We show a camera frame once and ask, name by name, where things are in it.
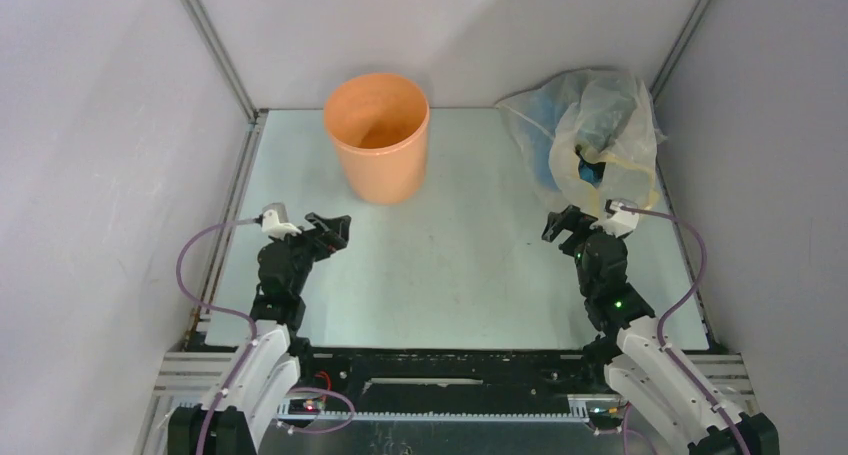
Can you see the aluminium frame rail front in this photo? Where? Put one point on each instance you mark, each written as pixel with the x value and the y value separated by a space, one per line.
pixel 190 374

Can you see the orange plastic trash bin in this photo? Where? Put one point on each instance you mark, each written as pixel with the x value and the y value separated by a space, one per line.
pixel 379 126

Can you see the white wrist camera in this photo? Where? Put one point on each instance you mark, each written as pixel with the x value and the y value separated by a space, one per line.
pixel 619 218
pixel 275 222

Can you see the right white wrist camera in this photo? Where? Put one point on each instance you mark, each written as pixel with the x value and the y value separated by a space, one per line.
pixel 619 218

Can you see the blue plastic trash bag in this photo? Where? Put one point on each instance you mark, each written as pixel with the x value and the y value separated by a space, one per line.
pixel 591 173

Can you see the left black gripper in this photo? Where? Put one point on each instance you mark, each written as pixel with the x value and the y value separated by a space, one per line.
pixel 320 240

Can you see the translucent white plastic bag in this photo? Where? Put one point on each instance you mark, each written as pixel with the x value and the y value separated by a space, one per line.
pixel 610 115

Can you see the right aluminium corner post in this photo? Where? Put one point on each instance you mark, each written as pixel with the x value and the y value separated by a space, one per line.
pixel 687 33

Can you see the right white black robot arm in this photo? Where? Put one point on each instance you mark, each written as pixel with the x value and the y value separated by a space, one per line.
pixel 637 359

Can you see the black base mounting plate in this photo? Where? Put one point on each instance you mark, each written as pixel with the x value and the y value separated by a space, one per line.
pixel 454 382

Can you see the aluminium corner post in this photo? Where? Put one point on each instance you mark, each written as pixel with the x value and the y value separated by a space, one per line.
pixel 205 28
pixel 687 33

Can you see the left side aluminium rail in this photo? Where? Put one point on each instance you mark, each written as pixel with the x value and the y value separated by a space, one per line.
pixel 221 266

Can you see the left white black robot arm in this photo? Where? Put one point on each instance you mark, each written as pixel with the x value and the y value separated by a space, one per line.
pixel 235 413

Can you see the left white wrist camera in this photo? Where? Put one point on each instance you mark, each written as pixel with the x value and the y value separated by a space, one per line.
pixel 275 222

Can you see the left aluminium corner post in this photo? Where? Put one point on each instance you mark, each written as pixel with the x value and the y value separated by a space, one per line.
pixel 205 28

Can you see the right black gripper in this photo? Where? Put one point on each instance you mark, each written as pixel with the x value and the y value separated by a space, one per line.
pixel 573 230

